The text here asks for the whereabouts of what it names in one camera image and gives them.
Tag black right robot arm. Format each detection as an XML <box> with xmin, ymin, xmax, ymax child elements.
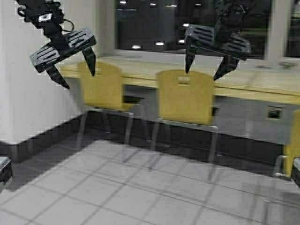
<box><xmin>185</xmin><ymin>0</ymin><xmax>256</xmax><ymax>80</ymax></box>

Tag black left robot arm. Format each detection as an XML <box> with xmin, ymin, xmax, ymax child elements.
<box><xmin>17</xmin><ymin>0</ymin><xmax>97</xmax><ymax>89</ymax></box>

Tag yellow wooden chair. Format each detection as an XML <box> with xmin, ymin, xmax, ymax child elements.
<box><xmin>273</xmin><ymin>109</ymin><xmax>300</xmax><ymax>180</ymax></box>
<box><xmin>75</xmin><ymin>61</ymin><xmax>150</xmax><ymax>148</ymax></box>
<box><xmin>150</xmin><ymin>69</ymin><xmax>219</xmax><ymax>163</ymax></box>

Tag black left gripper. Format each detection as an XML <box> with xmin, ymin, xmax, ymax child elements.
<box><xmin>30</xmin><ymin>28</ymin><xmax>97</xmax><ymax>90</ymax></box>

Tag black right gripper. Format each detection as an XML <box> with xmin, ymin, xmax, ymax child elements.
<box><xmin>185</xmin><ymin>24</ymin><xmax>251</xmax><ymax>81</ymax></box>

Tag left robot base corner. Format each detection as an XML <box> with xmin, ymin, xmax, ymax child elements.
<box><xmin>0</xmin><ymin>156</ymin><xmax>13</xmax><ymax>192</ymax></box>

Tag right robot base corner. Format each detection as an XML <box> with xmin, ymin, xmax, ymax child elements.
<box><xmin>291</xmin><ymin>157</ymin><xmax>300</xmax><ymax>187</ymax></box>

